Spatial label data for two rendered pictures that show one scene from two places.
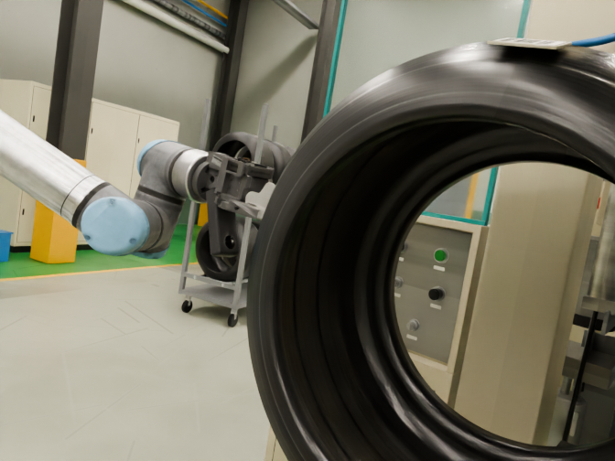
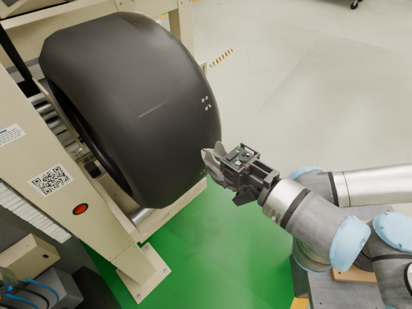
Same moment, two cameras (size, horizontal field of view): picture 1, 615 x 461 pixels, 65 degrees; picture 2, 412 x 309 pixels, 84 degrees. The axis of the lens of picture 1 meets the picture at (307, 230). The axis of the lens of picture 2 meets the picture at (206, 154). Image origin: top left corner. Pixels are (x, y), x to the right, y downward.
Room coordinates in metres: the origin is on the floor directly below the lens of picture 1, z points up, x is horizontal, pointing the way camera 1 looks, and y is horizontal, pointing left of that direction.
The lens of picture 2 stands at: (1.10, 0.08, 1.69)
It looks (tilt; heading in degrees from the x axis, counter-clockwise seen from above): 51 degrees down; 187
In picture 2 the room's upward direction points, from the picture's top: straight up
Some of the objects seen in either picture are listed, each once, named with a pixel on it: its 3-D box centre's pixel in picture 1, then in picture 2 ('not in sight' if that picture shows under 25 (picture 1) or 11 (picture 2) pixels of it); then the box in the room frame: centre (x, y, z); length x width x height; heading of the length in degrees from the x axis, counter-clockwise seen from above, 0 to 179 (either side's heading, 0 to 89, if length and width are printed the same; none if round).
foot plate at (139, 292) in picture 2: not in sight; (143, 270); (0.81, -0.38, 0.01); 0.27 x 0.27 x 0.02; 52
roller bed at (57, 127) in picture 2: not in sight; (36, 127); (0.54, -0.67, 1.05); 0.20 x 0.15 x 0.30; 142
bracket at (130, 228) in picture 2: not in sight; (107, 199); (0.74, -0.35, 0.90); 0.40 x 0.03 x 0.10; 52
